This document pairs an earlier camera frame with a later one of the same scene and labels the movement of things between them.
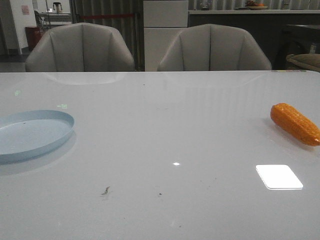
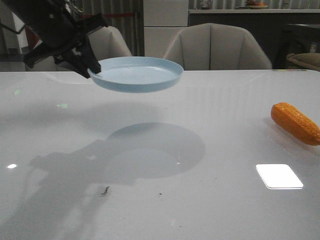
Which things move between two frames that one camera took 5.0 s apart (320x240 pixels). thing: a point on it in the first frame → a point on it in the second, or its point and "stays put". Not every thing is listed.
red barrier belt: (106, 16) stays put
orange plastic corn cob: (290, 120) stays put
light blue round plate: (25, 133) → (134, 74)
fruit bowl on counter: (253, 5) stays put
